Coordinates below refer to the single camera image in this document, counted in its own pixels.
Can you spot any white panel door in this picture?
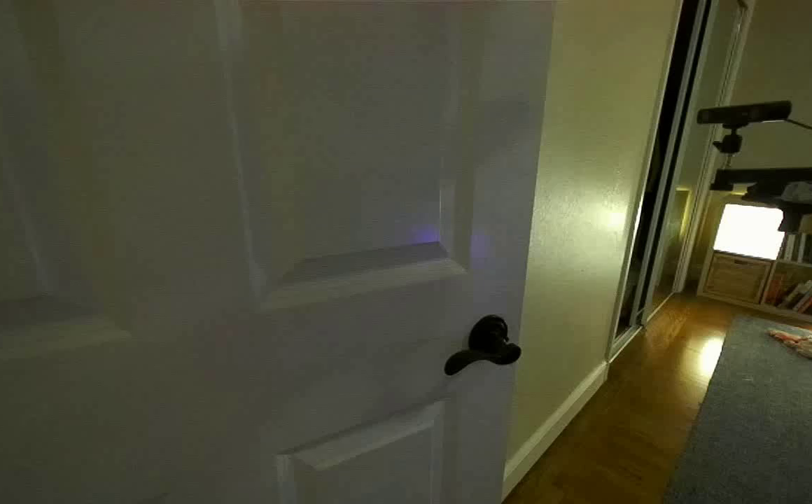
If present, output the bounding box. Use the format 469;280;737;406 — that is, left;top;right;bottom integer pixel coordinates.
0;0;559;504

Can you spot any sliding closet door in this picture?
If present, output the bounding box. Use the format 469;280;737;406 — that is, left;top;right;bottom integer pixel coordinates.
608;0;755;360

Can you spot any white baseboard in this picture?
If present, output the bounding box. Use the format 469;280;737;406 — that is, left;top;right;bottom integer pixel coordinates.
497;357;612;497

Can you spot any wooden bookshelf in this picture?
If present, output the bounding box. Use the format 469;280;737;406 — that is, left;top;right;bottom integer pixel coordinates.
698;189;812;331

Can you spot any bright white light panel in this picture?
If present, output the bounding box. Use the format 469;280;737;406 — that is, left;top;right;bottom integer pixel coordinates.
712;202;790;264

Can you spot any row of books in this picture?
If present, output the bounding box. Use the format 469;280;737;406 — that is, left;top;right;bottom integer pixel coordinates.
761;264;812;322

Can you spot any grey rug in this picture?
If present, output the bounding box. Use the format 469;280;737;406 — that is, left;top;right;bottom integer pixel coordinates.
663;313;812;504

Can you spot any black lever door handle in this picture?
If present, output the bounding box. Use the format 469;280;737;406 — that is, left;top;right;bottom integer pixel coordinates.
441;313;524;378

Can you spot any black bar stereo camera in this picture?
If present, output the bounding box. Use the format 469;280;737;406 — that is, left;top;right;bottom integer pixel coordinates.
693;98;796;129

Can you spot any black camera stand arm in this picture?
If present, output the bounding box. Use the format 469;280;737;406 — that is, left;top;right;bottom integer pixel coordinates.
705;124;812;236

